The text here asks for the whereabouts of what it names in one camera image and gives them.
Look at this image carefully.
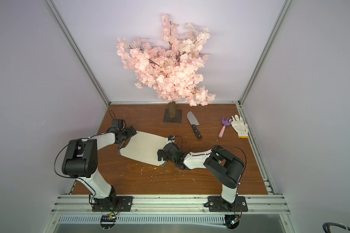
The white grey cutting board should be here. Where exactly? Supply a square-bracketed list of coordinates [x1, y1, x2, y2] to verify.
[118, 131, 168, 167]

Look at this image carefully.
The black handled kitchen knife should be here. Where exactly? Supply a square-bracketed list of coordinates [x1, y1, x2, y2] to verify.
[187, 111, 202, 139]

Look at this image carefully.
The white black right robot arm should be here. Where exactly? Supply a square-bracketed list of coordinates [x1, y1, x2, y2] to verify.
[157, 143, 246, 204]

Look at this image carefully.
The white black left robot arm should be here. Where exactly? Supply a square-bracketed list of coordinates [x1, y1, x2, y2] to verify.
[53, 119, 137, 212]

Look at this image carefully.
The left circuit board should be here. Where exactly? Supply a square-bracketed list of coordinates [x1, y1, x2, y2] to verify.
[100, 214, 118, 231]

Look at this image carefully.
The circuit board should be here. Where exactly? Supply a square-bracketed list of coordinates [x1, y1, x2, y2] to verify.
[224, 215, 241, 230]
[100, 214, 118, 231]

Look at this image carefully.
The right circuit board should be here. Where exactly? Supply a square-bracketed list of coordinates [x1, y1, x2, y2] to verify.
[224, 215, 241, 230]

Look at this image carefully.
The purple pink garden fork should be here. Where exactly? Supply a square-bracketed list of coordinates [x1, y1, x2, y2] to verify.
[218, 116, 232, 138]

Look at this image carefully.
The white work glove yellow cuff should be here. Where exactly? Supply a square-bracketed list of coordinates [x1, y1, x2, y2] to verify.
[231, 115, 249, 138]

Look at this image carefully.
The pink cherry blossom tree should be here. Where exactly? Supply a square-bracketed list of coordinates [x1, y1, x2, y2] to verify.
[116, 14, 216, 106]

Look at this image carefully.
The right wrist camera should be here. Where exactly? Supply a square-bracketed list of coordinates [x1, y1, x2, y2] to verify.
[167, 136, 176, 143]

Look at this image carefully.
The dark metal tree base plate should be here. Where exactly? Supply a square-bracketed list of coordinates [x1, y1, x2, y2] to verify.
[163, 109, 182, 124]

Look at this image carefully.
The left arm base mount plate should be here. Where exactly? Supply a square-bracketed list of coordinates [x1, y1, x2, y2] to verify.
[92, 196, 134, 212]

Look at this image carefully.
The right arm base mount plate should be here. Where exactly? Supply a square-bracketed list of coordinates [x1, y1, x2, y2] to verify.
[204, 196, 249, 212]

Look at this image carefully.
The aluminium front rail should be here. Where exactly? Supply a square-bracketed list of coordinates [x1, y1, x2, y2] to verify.
[51, 194, 291, 216]

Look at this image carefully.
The black cable bottom right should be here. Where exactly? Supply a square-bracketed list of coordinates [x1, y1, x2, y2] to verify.
[322, 222, 350, 233]

